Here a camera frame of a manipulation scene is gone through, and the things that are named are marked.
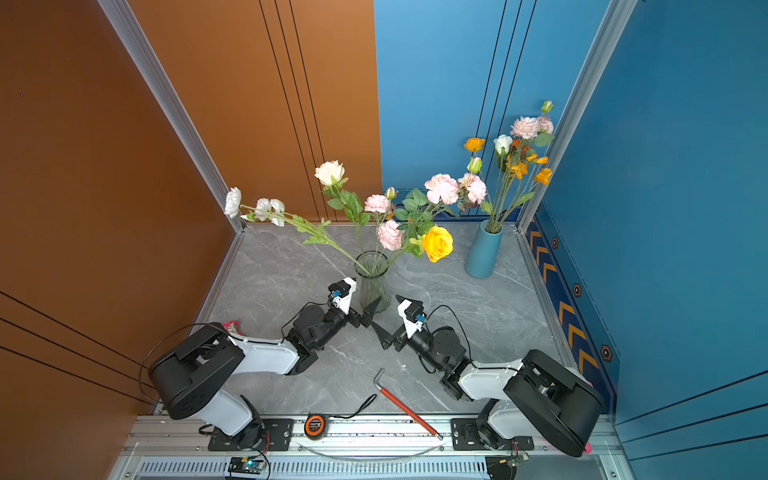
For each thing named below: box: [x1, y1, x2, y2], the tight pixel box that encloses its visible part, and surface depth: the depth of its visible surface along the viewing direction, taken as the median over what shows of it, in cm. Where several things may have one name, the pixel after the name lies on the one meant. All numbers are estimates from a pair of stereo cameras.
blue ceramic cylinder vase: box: [465, 219, 504, 279], surface depth 94 cm
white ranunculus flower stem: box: [224, 186, 371, 275], surface depth 72 cm
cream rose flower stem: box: [314, 160, 371, 265], surface depth 77 cm
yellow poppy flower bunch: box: [489, 153, 553, 234], surface depth 87 cm
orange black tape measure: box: [304, 412, 327, 440], surface depth 74 cm
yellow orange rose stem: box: [386, 226, 454, 267], surface depth 60 cm
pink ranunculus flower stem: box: [364, 194, 405, 273], surface depth 76 cm
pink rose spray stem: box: [394, 157, 487, 241], surface depth 66 cm
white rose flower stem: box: [493, 134, 514, 232], surface depth 87 cm
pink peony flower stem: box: [498, 100, 555, 232], surface depth 84 cm
